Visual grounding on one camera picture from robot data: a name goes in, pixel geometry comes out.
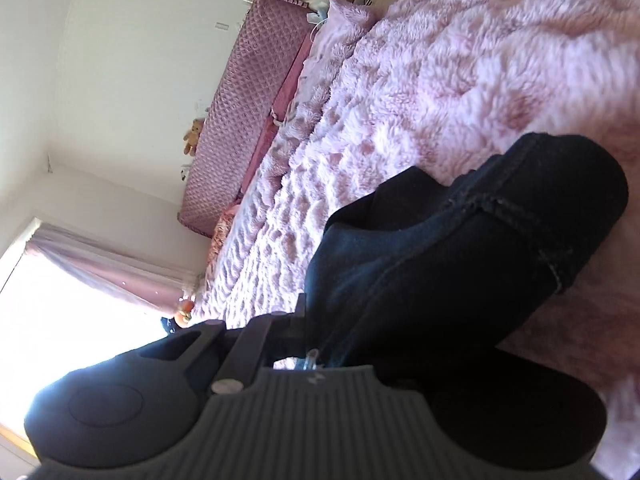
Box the pink curtain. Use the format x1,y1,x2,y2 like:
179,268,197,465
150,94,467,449
25,224,201,313

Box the bright window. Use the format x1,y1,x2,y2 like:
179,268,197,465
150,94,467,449
0,217,181,441

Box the pink quilted headboard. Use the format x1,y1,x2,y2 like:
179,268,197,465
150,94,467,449
176,0,313,237

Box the small tan teddy bear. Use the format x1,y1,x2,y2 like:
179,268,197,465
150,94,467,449
182,118,206,157

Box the pink fluffy blanket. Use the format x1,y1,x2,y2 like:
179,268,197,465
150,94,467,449
192,0,640,461

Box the pink fluffy pillow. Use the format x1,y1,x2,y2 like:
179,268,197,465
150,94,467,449
300,0,378,111

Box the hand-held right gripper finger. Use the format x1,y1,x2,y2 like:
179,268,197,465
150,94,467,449
116,294,321,396

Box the dark navy pants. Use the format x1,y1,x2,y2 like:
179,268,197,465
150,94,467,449
304,132,629,372

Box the small orange toy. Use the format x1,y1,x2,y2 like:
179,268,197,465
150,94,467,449
172,297,196,326

